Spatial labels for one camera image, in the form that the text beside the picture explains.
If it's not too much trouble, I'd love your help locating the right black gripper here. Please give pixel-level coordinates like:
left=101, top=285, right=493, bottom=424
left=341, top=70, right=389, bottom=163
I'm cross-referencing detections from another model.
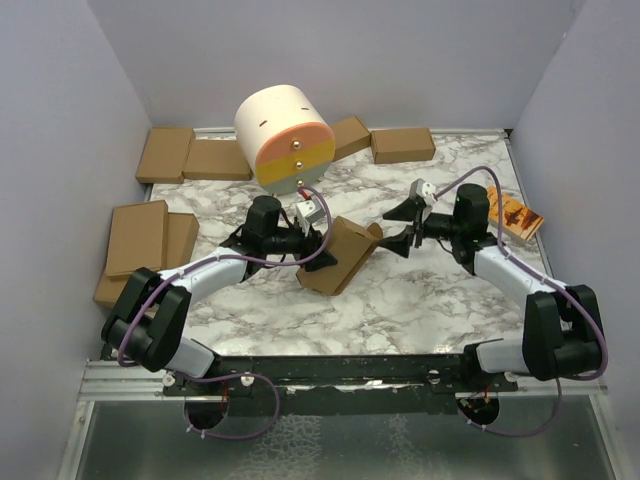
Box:
left=376, top=198, right=464, bottom=257

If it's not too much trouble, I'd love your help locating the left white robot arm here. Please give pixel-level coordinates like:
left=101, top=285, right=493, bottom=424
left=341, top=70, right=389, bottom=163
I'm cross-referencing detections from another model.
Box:
left=101, top=187, right=337, bottom=395

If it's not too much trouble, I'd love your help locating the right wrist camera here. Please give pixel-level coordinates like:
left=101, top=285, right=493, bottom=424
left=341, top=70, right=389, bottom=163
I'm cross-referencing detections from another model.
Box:
left=409, top=178, right=437, bottom=212

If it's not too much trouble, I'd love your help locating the cardboard box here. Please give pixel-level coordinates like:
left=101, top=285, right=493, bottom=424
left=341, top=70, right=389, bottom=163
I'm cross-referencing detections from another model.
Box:
left=104, top=200, right=169, bottom=278
left=371, top=127, right=436, bottom=164
left=183, top=139, right=252, bottom=181
left=94, top=213, right=199, bottom=308
left=135, top=126, right=195, bottom=184
left=296, top=216, right=383, bottom=296
left=331, top=116, right=371, bottom=161

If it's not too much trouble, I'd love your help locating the orange paperback book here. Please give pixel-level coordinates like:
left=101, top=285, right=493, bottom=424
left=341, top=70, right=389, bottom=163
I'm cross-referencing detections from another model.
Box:
left=487, top=185, right=544, bottom=245

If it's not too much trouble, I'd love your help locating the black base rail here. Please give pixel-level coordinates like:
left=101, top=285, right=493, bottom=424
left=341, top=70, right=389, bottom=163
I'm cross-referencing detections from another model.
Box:
left=163, top=354, right=517, bottom=416

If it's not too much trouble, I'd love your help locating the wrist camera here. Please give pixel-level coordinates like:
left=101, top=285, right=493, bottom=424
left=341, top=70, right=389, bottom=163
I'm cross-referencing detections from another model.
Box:
left=409, top=178, right=437, bottom=212
left=294, top=197, right=326, bottom=234

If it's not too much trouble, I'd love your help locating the round pastel drawer cabinet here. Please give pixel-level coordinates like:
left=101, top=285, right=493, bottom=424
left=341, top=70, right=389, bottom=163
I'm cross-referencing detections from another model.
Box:
left=234, top=85, right=336, bottom=195

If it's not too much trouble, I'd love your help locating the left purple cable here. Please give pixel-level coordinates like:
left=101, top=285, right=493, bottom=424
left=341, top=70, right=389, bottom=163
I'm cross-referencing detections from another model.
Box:
left=115, top=185, right=334, bottom=442

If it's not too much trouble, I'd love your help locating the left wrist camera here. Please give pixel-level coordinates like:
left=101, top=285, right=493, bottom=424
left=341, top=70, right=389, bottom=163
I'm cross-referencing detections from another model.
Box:
left=294, top=197, right=326, bottom=234

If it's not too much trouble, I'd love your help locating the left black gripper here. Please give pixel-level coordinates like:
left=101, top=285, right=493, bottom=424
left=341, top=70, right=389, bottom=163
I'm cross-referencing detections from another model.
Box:
left=264, top=218, right=338, bottom=271

